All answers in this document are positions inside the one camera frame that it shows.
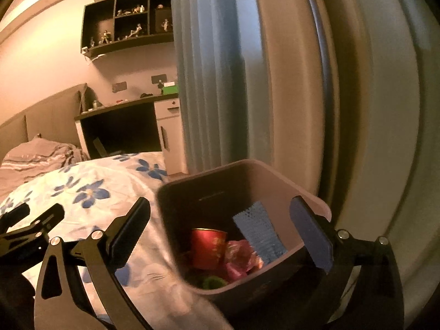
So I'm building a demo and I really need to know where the grey upholstered headboard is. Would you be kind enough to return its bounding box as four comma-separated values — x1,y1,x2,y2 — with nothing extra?
1,84,88,157

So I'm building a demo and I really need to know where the green box on desk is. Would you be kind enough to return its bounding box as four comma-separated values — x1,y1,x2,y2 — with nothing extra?
162,82,179,95

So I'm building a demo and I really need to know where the dark wall shelf unit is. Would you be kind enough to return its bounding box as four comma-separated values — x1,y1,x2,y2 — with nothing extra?
81,0,174,60

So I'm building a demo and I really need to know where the green fuzzy cloth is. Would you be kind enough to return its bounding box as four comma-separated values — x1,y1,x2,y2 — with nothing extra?
202,275,228,290

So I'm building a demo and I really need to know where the grey striped bed blanket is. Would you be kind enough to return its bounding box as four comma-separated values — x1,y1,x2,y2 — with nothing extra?
1,137,89,202

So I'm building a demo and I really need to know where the dark desk with white drawers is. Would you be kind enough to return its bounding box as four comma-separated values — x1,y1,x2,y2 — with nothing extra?
75,94,188,174

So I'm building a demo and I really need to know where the blue grey curtain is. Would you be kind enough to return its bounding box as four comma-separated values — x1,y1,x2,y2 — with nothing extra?
172,0,439,324

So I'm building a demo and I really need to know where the pink crumpled plastic bag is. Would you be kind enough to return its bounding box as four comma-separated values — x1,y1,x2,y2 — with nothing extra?
223,240,264,282

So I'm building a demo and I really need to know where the white blue floral duvet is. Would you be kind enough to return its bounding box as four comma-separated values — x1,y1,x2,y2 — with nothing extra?
0,150,235,330

